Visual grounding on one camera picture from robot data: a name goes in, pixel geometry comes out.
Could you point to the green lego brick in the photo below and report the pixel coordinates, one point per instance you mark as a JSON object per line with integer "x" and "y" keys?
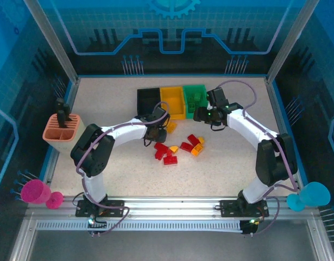
{"x": 198, "y": 97}
{"x": 192, "y": 107}

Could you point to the red sloped lego brick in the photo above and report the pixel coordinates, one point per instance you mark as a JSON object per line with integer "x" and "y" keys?
{"x": 186, "y": 146}

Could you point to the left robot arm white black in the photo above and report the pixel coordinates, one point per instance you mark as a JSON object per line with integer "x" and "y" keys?
{"x": 123, "y": 133}

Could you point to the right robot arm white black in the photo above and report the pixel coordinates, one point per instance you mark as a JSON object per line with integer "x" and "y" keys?
{"x": 251, "y": 123}

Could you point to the yellow rounded lego piece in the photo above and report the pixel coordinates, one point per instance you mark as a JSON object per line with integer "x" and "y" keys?
{"x": 174, "y": 149}

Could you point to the green plastic bin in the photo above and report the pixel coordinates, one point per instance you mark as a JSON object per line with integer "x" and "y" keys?
{"x": 189, "y": 95}

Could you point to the small red lego brick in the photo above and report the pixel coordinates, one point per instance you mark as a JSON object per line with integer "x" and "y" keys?
{"x": 169, "y": 153}

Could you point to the small yellow lego brick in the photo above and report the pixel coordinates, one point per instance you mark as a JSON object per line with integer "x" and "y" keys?
{"x": 201, "y": 140}

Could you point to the black plastic bin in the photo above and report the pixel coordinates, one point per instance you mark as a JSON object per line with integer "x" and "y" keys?
{"x": 147, "y": 99}

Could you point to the yellow plastic bin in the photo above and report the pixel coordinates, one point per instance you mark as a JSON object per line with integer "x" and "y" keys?
{"x": 173, "y": 102}

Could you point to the orange-yellow lego brick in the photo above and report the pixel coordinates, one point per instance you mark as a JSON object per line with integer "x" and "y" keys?
{"x": 197, "y": 150}

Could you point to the salmon knife block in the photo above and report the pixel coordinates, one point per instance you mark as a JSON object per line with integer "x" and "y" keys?
{"x": 54, "y": 133}

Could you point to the black controller board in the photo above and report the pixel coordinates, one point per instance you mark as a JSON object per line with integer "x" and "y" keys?
{"x": 97, "y": 225}
{"x": 249, "y": 227}

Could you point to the light blue goblet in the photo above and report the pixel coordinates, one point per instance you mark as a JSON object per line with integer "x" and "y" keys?
{"x": 313, "y": 194}

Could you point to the magenta goblet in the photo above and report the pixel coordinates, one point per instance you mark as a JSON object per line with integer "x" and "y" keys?
{"x": 33, "y": 191}

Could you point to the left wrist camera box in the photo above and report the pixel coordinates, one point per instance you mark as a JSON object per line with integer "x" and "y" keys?
{"x": 159, "y": 112}

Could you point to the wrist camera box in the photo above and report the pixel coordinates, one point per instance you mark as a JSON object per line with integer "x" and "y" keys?
{"x": 159, "y": 112}
{"x": 217, "y": 95}

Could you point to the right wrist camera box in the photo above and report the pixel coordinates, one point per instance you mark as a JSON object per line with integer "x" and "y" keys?
{"x": 217, "y": 95}

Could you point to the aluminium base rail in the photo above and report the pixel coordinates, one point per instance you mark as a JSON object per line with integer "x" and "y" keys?
{"x": 169, "y": 206}

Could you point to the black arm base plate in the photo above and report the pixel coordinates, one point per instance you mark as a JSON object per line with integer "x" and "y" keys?
{"x": 229, "y": 208}
{"x": 115, "y": 208}

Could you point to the aluminium frame post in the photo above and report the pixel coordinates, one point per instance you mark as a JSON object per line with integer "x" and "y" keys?
{"x": 291, "y": 38}
{"x": 51, "y": 40}

